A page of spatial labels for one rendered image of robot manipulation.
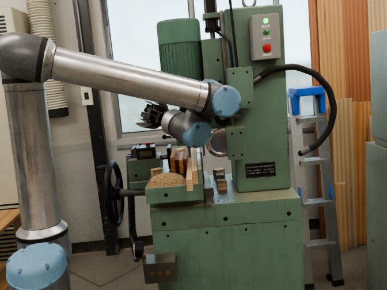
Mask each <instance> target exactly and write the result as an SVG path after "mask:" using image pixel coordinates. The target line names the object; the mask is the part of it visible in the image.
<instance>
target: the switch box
mask: <svg viewBox="0 0 387 290"><path fill-rule="evenodd" d="M264 18H267V19H268V23H267V24H264V23H263V19H264ZM269 24H270V27H266V28H262V27H261V26H262V25H269ZM249 26H250V36H251V55H252V61H254V60H267V59H279V58H281V53H280V29H279V13H271V14H258V15H252V16H250V18H249ZM265 29H268V30H269V31H270V33H269V35H268V36H271V39H265V40H263V38H262V37H268V36H265V35H263V30H265ZM265 44H270V45H271V50H270V52H265V51H264V50H263V46H264V45H265ZM265 53H271V55H268V56H263V54H265Z"/></svg>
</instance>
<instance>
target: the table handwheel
mask: <svg viewBox="0 0 387 290"><path fill-rule="evenodd" d="M112 169H113V170H114V172H115V176H116V184H115V187H113V186H112V184H111V174H112ZM128 196H145V189H133V190H128V189H124V187H123V179H122V174H121V171H120V168H119V165H118V164H117V162H115V161H109V162H108V163H107V166H106V168H105V173H104V202H105V210H106V213H107V218H108V220H109V223H110V224H111V226H112V227H114V228H117V227H119V226H120V225H121V223H122V220H123V215H124V197H128ZM112 201H113V206H114V213H115V215H114V213H113V208H112ZM117 201H118V210H117Z"/></svg>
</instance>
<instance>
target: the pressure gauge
mask: <svg viewBox="0 0 387 290"><path fill-rule="evenodd" d="M134 257H135V259H137V258H141V259H142V262H144V260H146V254H144V245H143V242H142V241H140V242H134Z"/></svg>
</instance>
